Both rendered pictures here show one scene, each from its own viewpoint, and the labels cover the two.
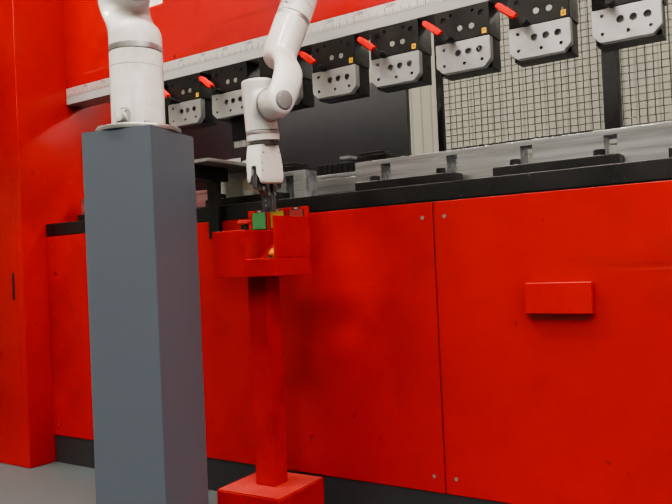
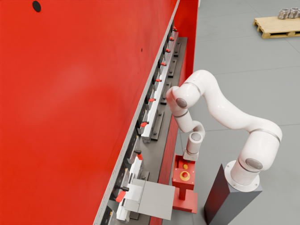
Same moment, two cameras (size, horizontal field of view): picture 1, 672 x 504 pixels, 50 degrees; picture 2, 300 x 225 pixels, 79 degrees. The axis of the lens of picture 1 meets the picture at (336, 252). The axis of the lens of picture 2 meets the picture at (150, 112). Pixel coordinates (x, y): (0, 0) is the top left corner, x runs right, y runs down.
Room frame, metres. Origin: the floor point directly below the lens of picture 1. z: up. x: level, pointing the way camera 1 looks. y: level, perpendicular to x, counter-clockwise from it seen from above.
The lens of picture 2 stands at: (2.18, 0.71, 2.11)
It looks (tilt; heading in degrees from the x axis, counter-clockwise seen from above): 48 degrees down; 258
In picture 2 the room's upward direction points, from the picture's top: 10 degrees counter-clockwise
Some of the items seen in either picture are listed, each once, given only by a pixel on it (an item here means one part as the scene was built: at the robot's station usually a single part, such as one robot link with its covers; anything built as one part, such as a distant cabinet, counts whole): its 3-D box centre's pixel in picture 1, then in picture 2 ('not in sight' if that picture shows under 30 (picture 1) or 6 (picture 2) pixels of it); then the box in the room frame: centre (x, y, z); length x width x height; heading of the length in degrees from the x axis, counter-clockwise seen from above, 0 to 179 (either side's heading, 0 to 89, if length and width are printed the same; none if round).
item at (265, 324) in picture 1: (267, 379); (182, 187); (1.89, 0.19, 0.39); 0.06 x 0.06 x 0.54; 59
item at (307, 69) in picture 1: (286, 81); (127, 145); (2.22, 0.13, 1.25); 0.15 x 0.09 x 0.17; 57
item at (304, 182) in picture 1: (261, 191); (131, 187); (2.28, 0.23, 0.92); 0.39 x 0.06 x 0.10; 57
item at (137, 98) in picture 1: (137, 94); (245, 168); (1.64, 0.44, 1.09); 0.19 x 0.19 x 0.18
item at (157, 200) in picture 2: (215, 166); (150, 197); (2.19, 0.36, 1.00); 0.26 x 0.18 x 0.01; 147
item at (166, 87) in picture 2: (556, 167); (166, 92); (1.71, -0.54, 0.89); 0.30 x 0.05 x 0.03; 57
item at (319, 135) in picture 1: (283, 156); not in sight; (2.87, 0.19, 1.12); 1.13 x 0.02 x 0.44; 57
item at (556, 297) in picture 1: (558, 298); not in sight; (1.62, -0.50, 0.59); 0.15 x 0.02 x 0.07; 57
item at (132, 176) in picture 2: not in sight; (128, 189); (2.30, 0.25, 0.99); 0.20 x 0.03 x 0.03; 57
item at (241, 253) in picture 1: (261, 241); (184, 171); (1.89, 0.19, 0.75); 0.20 x 0.16 x 0.18; 59
